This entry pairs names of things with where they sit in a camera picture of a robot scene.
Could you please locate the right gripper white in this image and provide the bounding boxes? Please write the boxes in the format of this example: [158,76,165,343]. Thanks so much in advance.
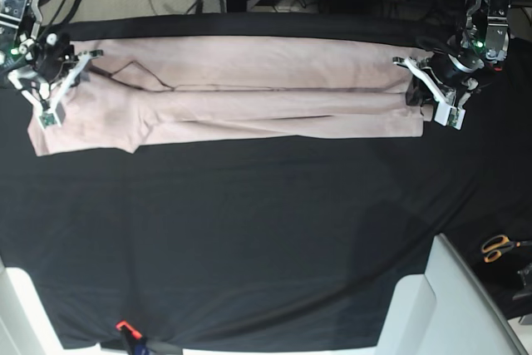
[7,32,103,129]

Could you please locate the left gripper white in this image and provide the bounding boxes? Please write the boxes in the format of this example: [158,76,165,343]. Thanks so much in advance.
[393,53,478,129]

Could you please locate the pink T-shirt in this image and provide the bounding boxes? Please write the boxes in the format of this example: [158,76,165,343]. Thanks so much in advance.
[27,37,424,156]

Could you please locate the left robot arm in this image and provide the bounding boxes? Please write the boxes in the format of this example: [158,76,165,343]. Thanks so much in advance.
[393,0,531,130]

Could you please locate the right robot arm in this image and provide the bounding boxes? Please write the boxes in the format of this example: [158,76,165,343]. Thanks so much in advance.
[1,0,103,129]

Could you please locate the black table cloth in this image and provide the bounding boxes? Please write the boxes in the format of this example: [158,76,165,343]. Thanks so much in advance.
[1,13,531,352]

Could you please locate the white chair right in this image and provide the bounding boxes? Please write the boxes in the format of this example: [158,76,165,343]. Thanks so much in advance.
[375,234,527,355]

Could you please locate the white chair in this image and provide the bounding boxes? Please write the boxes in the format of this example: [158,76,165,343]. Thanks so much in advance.
[1,265,104,355]
[375,234,527,355]

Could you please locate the white chair left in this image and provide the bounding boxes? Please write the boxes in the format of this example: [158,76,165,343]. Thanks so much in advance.
[1,265,104,355]

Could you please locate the orange clip bottom edge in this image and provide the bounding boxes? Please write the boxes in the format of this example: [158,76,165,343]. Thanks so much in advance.
[116,320,143,340]

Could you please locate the orange handled scissors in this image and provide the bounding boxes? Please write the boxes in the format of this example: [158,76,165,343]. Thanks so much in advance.
[480,234,531,264]

